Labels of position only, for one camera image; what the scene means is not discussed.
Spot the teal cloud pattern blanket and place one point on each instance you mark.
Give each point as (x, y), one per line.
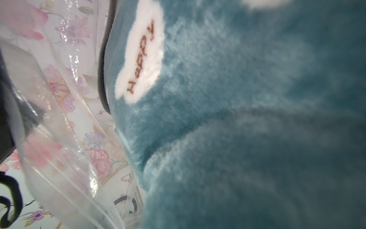
(241, 114)

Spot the clear plastic vacuum bag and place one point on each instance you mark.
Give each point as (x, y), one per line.
(66, 168)

